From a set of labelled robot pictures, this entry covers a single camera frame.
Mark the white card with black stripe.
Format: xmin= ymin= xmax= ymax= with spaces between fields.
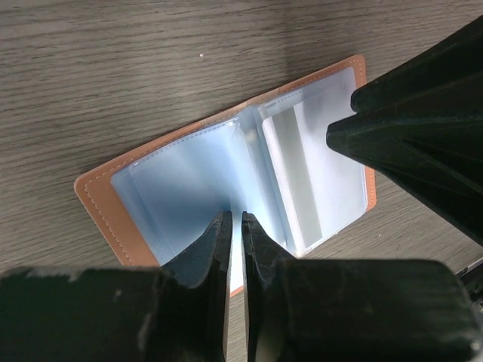
xmin=261 ymin=101 xmax=368 ymax=256

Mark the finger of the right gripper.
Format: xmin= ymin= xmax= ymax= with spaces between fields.
xmin=326 ymin=19 xmax=482 ymax=243

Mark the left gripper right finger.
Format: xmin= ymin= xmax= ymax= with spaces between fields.
xmin=241 ymin=212 xmax=293 ymax=361

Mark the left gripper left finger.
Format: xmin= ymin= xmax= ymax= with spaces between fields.
xmin=160 ymin=211 xmax=232 ymax=361

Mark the tan leather card holder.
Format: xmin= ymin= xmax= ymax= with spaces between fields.
xmin=74 ymin=55 xmax=377 ymax=295

